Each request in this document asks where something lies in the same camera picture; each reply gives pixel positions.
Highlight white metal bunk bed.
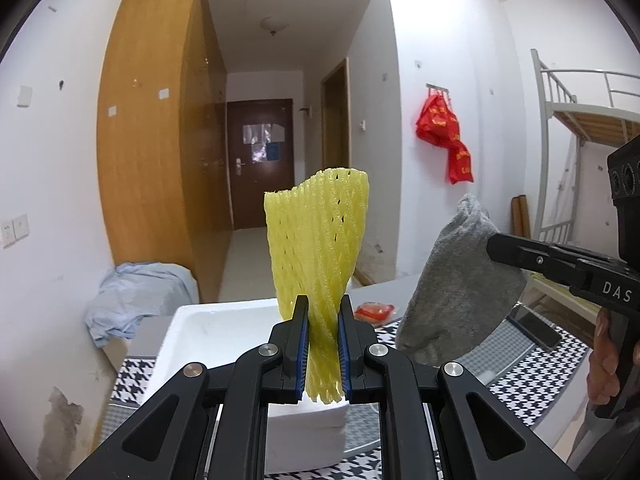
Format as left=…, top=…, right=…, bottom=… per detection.
left=530, top=49, right=640, bottom=243

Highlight red hanging bags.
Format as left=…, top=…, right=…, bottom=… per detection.
left=415, top=92, right=473, bottom=185

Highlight dark brown entrance door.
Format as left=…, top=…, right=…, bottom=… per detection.
left=226, top=99, right=295, bottom=231

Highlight grey felt cloth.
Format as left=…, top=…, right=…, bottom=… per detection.
left=395, top=193, right=528, bottom=368

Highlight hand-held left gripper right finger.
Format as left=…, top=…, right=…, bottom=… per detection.
left=336, top=294, right=581, bottom=480

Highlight wooden boards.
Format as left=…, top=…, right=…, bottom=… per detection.
left=510, top=194, right=531, bottom=238

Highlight yellow foam net sleeve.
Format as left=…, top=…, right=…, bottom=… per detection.
left=263, top=166, right=371, bottom=407

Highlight wooden wardrobe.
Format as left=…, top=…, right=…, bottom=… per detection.
left=96, top=0, right=231, bottom=303

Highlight light blue cloth pile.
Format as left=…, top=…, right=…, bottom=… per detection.
left=84, top=261, right=198, bottom=348

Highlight houndstooth tablecloth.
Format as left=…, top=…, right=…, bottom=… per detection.
left=100, top=305, right=601, bottom=480

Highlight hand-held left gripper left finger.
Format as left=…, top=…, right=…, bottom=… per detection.
left=65, top=294, right=311, bottom=480

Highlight white wall sockets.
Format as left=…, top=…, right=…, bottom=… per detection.
left=0, top=214, right=30, bottom=248

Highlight black smartphone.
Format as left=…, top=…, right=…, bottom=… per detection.
left=506, top=305, right=563, bottom=351

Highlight wooden side door frame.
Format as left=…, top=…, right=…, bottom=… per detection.
left=320, top=58, right=351, bottom=173

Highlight round ceiling lamp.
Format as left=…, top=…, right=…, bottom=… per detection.
left=260, top=16, right=292, bottom=37

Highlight person's right hand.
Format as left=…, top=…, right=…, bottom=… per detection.
left=587, top=307, right=640, bottom=406

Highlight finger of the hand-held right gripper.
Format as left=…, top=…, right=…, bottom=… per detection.
left=486, top=232, right=596, bottom=293

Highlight person's grey clothing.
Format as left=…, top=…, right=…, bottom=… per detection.
left=567, top=400, right=640, bottom=480

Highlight white foam box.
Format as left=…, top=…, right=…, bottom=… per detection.
left=157, top=299, right=348, bottom=473

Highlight red snack packet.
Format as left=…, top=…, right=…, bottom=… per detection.
left=355, top=301, right=396, bottom=323

